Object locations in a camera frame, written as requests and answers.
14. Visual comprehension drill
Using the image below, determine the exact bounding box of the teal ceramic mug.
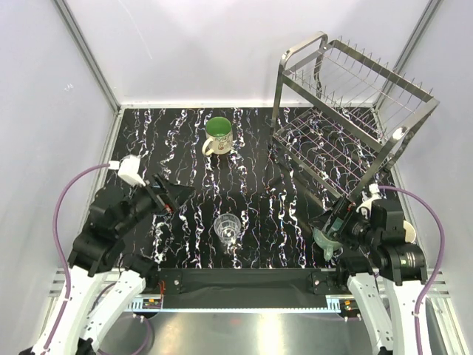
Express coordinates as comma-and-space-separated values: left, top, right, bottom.
313, 228, 341, 261

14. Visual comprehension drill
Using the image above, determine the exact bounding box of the steel two-tier dish rack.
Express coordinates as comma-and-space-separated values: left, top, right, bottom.
270, 31, 439, 198

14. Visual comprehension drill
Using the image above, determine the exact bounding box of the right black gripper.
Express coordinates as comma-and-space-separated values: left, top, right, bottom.
309, 196, 381, 251

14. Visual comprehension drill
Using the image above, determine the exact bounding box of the yellow cup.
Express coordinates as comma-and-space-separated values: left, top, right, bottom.
403, 220, 417, 243

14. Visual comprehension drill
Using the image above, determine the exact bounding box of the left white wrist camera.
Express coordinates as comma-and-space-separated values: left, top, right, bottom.
118, 155, 146, 186

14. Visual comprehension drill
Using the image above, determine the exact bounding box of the clear faceted glass tumbler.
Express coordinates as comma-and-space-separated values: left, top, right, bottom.
214, 213, 242, 245

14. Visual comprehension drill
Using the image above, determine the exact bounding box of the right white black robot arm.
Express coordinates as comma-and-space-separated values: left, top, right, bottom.
311, 197, 429, 354

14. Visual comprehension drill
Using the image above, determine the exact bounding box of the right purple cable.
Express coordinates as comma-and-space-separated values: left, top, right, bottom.
376, 185, 444, 355

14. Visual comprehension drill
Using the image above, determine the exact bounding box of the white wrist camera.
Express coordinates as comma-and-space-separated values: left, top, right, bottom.
356, 183, 382, 219
118, 155, 146, 186

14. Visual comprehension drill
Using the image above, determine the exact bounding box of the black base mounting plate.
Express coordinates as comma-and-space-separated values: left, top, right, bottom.
160, 268, 353, 312

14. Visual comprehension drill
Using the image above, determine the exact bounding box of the black marble pattern mat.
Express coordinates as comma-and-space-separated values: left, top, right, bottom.
72, 106, 426, 269

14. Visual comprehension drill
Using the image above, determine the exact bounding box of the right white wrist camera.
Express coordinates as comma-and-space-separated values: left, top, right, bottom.
356, 183, 382, 219

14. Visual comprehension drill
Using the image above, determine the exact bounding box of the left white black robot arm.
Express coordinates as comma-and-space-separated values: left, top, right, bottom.
22, 174, 195, 354

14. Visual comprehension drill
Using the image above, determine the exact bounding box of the white floral mug green inside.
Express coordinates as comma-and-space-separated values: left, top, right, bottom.
202, 117, 233, 156

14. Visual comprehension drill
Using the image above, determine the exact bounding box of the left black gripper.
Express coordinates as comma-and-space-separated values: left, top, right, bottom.
115, 172, 196, 236

